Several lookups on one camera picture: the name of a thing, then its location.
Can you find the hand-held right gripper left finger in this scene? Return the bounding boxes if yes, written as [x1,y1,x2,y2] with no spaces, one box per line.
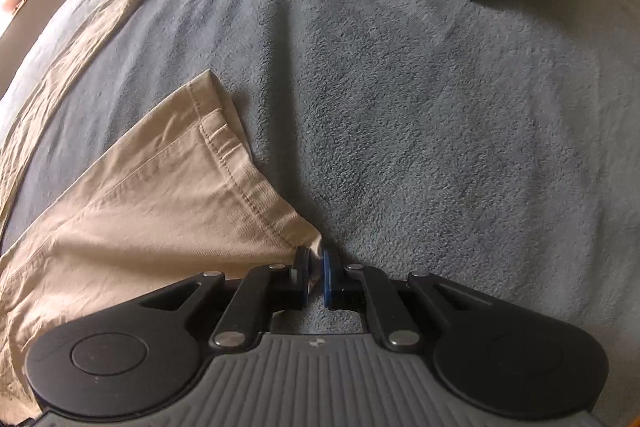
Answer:
[140,246,312,352]

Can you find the beige pants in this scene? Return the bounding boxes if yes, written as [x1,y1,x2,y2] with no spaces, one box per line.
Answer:
[0,0,324,425]

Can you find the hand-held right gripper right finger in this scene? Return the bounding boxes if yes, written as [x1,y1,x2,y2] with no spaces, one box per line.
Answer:
[322,248,489,353]

